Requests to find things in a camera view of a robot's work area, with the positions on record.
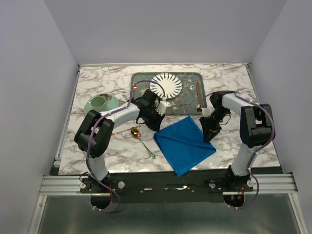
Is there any iridescent gold spoon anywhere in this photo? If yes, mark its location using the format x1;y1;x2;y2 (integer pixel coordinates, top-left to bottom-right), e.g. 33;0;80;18
130;127;156;159

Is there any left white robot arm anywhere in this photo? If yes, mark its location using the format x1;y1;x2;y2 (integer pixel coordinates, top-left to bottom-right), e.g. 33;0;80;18
74;90;167;193

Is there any blue cloth napkin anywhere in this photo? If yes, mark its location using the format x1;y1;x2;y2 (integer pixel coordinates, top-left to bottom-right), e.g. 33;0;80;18
154;116;216;176

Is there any green saucer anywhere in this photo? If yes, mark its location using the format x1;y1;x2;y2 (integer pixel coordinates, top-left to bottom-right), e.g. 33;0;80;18
84;93;119;115

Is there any silver spoon on tray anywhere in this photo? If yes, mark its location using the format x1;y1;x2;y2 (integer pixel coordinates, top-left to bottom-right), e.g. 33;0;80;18
188;84;197;109

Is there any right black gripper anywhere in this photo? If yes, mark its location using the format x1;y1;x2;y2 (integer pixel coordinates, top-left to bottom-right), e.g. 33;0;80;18
199;107;230;143

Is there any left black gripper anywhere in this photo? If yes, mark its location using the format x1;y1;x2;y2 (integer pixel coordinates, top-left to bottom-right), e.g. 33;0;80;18
144;107;165;133

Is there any copper fork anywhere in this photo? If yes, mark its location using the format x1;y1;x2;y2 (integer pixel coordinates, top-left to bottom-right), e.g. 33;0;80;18
111;125;140;136

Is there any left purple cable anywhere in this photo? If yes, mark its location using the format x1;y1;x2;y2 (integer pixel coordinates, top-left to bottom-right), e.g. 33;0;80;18
86;80;168;214

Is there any green floral serving tray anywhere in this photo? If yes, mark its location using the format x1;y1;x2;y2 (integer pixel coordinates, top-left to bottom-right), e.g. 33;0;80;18
131;72;205;115

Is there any white blue striped plate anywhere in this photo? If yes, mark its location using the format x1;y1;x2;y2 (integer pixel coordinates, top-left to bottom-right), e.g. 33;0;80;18
149;73;183;99

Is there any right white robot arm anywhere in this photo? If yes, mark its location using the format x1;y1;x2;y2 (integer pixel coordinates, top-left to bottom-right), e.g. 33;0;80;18
199;91;275;191

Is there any green cup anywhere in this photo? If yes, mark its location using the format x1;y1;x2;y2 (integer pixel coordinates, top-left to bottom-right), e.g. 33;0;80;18
90;96;107;112

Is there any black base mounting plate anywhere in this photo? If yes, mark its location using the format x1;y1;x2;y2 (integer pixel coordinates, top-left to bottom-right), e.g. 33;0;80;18
80;169;254;204

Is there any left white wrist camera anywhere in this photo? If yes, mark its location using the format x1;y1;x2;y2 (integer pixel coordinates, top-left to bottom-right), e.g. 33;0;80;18
156;100;171;116

